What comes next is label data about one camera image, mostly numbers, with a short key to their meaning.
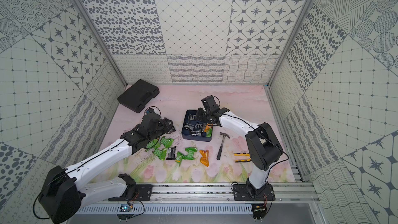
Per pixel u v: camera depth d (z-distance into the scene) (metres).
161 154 0.86
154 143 0.69
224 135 0.93
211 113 0.70
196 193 0.76
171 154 0.85
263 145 0.47
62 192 0.39
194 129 0.95
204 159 0.82
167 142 0.90
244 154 0.86
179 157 0.84
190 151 0.86
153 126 0.62
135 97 1.05
